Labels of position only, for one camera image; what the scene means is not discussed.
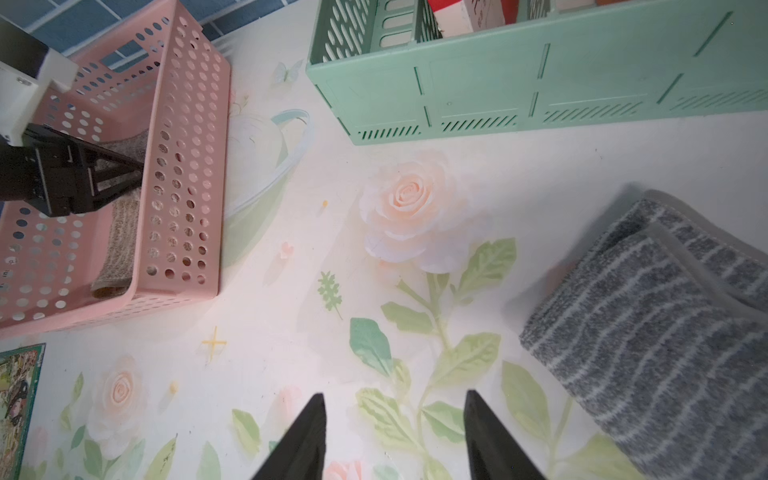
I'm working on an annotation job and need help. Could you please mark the grey striped dishcloth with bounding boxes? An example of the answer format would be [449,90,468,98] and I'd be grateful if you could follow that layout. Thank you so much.
[520,190,767,479]

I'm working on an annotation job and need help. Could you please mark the beige striped dishcloth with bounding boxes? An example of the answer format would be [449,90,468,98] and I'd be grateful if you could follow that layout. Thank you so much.
[91,130,149,299]

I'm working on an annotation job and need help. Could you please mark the green file organizer rack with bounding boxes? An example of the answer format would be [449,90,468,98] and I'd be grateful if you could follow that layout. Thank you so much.
[306,1,767,145]

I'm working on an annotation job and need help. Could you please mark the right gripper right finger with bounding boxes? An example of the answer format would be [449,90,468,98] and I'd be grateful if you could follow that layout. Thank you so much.
[463,390,545,480]

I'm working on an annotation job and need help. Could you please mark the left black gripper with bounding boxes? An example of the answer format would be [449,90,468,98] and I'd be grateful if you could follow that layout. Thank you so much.
[1,124,146,217]

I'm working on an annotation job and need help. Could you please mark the left picture book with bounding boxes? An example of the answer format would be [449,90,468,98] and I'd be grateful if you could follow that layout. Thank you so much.
[1,343,45,479]

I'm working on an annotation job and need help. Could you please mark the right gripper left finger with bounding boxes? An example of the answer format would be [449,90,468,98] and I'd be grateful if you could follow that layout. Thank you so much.
[252,393,327,480]

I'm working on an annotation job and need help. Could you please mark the pink perforated plastic basket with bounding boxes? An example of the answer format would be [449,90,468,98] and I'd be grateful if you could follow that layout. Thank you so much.
[1,1,231,338]

